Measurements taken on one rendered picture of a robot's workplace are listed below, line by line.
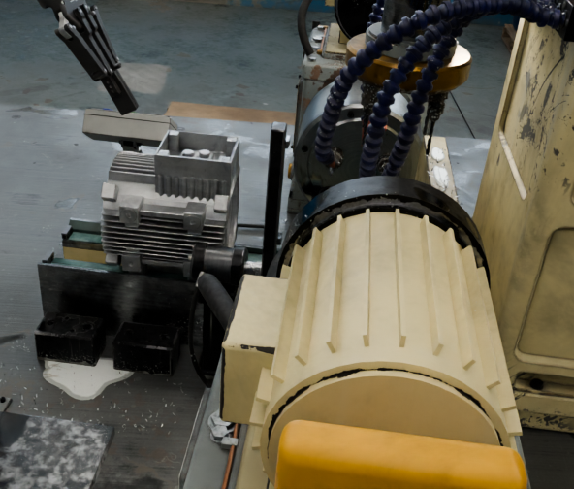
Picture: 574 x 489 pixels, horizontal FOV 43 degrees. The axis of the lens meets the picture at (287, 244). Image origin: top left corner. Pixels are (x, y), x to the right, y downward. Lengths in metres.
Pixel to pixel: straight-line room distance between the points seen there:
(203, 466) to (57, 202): 1.20
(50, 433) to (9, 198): 0.88
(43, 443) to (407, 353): 0.64
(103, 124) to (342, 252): 0.99
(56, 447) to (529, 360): 0.68
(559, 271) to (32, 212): 1.12
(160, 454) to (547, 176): 0.66
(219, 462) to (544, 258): 0.61
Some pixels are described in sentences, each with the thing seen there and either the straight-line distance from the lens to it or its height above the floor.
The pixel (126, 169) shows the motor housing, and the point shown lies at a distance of 1.21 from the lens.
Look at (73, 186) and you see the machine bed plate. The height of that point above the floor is 0.80.
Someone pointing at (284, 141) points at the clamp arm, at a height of 1.23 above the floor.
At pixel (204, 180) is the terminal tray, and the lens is 1.16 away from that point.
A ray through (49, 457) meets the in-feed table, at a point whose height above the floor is 0.92.
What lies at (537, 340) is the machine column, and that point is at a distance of 1.16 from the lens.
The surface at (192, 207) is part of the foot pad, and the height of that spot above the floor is 1.08.
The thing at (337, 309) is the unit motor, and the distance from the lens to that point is 0.49.
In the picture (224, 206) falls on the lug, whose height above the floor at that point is 1.08.
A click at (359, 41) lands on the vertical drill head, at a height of 1.33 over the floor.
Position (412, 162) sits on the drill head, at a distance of 1.40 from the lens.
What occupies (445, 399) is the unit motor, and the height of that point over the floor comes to 1.34.
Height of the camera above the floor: 1.63
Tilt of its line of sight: 32 degrees down
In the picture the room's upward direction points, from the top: 5 degrees clockwise
